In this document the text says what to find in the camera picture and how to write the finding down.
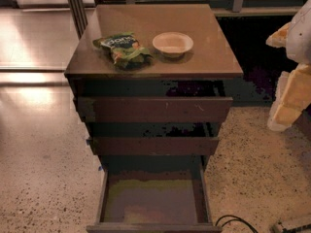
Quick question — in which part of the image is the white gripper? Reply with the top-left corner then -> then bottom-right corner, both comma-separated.
265,22 -> 311,132

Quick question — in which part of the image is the green rice chip bag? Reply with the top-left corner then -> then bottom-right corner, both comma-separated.
92,32 -> 153,70

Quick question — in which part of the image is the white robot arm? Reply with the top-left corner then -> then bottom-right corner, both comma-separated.
266,0 -> 311,132

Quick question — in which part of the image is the brown drawer cabinet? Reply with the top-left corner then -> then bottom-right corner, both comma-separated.
65,5 -> 243,166

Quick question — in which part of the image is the top brown drawer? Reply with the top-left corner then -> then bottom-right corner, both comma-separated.
75,97 -> 232,122

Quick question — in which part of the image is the brown drawer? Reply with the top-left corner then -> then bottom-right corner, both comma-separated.
75,97 -> 232,122
87,137 -> 219,155

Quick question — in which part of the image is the middle brown drawer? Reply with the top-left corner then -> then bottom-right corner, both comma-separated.
87,137 -> 219,155

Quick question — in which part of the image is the open bottom drawer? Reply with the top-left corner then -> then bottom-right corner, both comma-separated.
86,163 -> 222,233

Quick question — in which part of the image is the white paper bowl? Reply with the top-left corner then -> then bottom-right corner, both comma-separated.
153,32 -> 193,58

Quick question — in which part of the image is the grey power strip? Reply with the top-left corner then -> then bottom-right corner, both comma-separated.
271,215 -> 311,233

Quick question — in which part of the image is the black cable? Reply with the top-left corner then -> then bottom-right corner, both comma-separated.
215,215 -> 259,233

